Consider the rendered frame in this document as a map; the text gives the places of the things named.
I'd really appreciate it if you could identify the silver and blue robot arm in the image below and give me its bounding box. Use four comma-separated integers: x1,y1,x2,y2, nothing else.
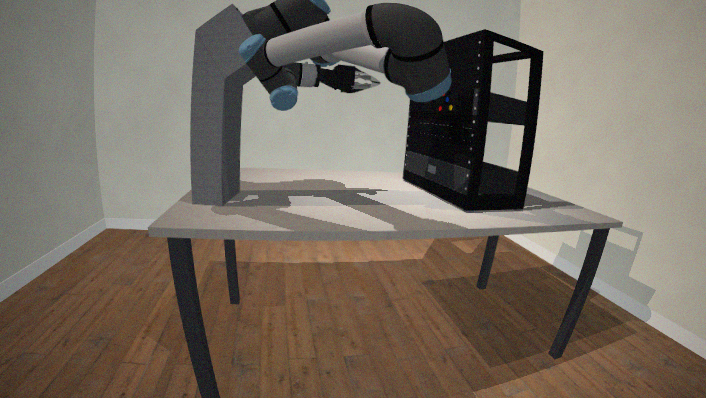
239,0,451,111

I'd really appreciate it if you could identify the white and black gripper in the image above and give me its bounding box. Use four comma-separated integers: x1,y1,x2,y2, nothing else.
313,65,380,93

